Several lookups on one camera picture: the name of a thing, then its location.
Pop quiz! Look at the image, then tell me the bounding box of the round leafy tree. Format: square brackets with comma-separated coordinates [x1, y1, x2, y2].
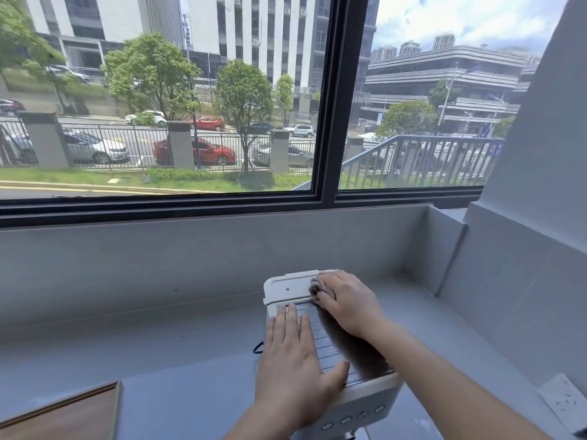
[375, 99, 439, 139]

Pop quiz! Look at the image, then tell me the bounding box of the grey stair railing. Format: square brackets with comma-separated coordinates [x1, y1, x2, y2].
[293, 134, 505, 192]

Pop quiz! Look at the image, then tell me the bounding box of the person's right hand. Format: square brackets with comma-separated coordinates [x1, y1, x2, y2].
[309, 269, 388, 340]

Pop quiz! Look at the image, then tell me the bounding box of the grey tiered building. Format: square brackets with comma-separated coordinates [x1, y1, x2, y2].
[362, 34, 537, 136]

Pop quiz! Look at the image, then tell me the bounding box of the small red car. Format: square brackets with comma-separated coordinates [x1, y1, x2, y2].
[188, 115, 226, 132]

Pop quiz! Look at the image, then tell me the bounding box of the silver car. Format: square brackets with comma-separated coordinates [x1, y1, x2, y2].
[7, 129, 131, 166]

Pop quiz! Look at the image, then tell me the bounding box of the white and steel coffee machine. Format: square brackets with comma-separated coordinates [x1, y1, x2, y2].
[262, 269, 404, 440]

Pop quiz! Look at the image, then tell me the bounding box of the grey-brown cleaning cloth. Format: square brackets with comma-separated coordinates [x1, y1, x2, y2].
[309, 277, 336, 301]

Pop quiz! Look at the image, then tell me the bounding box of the white car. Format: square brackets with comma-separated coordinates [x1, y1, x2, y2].
[125, 109, 168, 128]

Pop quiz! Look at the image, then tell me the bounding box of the large leafy tree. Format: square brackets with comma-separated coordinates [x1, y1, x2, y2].
[102, 32, 202, 122]

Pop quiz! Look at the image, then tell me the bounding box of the black window frame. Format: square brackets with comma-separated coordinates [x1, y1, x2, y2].
[0, 0, 485, 229]

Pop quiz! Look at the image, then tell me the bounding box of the person's right forearm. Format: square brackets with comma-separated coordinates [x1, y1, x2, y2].
[362, 315, 553, 440]

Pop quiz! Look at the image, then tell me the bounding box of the black fence with stone pillars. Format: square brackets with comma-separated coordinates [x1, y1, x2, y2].
[0, 112, 366, 175]

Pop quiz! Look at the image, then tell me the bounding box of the white wall socket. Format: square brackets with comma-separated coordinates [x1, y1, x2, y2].
[537, 373, 587, 434]

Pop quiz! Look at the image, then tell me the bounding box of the tall white building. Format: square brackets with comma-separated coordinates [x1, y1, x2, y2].
[20, 0, 382, 92]

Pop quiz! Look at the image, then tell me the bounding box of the large red car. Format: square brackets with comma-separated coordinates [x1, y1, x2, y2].
[152, 137, 237, 167]

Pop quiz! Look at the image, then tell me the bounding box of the dark grey car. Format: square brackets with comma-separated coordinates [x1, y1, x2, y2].
[251, 142, 316, 169]

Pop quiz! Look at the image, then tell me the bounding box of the slim tree with bare trunk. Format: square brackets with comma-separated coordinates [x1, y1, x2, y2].
[213, 59, 275, 175]

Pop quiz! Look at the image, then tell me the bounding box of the person's left hand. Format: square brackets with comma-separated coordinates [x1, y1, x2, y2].
[253, 302, 351, 429]

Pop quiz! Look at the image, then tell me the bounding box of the wooden tray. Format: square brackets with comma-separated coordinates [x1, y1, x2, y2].
[0, 381, 122, 440]

